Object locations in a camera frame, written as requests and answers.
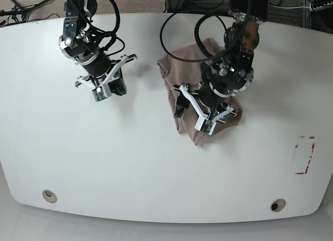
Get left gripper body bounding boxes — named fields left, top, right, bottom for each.
left=172, top=82, right=237, bottom=131

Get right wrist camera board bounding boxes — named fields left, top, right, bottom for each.
left=92, top=87, right=111, bottom=102

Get table grommet hole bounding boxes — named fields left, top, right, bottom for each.
left=42, top=190, right=57, bottom=204
left=270, top=199, right=286, bottom=212

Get black tripod legs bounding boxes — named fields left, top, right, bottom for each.
left=1, top=0, right=55, bottom=27

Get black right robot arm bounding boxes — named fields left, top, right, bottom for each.
left=59, top=0, right=137, bottom=102

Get right table grommet hole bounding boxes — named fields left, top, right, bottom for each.
left=270, top=199, right=286, bottom=212

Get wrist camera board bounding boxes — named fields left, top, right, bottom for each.
left=200, top=121, right=216, bottom=135
left=92, top=87, right=111, bottom=102

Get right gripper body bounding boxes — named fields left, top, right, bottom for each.
left=75, top=54, right=137, bottom=96

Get left table grommet hole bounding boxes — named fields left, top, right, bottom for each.
left=42, top=190, right=57, bottom=204

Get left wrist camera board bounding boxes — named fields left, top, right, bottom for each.
left=200, top=121, right=216, bottom=135

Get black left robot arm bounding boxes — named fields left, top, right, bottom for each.
left=172, top=0, right=269, bottom=135

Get red tape rectangle marking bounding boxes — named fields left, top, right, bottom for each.
left=292, top=136, right=316, bottom=175

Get white power strip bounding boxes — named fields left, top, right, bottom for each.
left=310, top=0, right=332, bottom=11

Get mauve T-shirt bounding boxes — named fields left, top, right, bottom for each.
left=157, top=44, right=242, bottom=147

